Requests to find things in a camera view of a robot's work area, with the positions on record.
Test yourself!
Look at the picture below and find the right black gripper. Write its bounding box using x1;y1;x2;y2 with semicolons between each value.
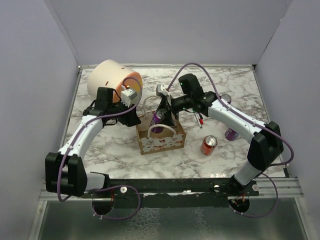
155;94;193;126

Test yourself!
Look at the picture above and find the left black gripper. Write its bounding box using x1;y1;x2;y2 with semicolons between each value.
108;98;142;127

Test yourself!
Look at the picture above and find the purple fanta can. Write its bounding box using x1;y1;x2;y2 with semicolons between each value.
150;109;165;134
224;128;239;141
220;93;232;105

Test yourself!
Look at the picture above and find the orange red soda can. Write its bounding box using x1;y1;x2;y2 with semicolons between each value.
200;135;218;156

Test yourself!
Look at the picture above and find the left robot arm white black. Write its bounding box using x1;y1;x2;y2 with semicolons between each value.
45;87;141;198

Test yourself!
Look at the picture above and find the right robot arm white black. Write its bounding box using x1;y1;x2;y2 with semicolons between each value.
156;73;284;196

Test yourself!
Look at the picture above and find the green capped marker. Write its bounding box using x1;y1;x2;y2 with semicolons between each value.
195;113;203;129

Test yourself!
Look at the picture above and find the red capped marker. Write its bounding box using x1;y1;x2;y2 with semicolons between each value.
196;113;204;125

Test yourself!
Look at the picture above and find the cream cylindrical drawer box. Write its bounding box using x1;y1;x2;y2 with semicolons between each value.
87;59;143;110

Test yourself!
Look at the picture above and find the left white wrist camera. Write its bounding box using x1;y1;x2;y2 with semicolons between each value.
120;88;138;108

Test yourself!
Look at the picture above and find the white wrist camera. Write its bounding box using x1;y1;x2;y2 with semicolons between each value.
120;88;138;108
155;84;172;106

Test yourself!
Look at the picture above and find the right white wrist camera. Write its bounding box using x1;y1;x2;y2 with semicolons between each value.
155;84;172;106

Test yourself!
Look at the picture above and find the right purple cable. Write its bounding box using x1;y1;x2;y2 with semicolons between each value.
167;62;295;166

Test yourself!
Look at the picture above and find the purple cable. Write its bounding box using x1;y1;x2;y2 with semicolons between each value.
56;76;141;202
167;62;295;166

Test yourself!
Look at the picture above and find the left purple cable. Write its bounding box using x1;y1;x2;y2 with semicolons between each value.
56;76;141;202

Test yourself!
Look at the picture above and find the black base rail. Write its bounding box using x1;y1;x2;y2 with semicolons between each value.
83;175;259;209

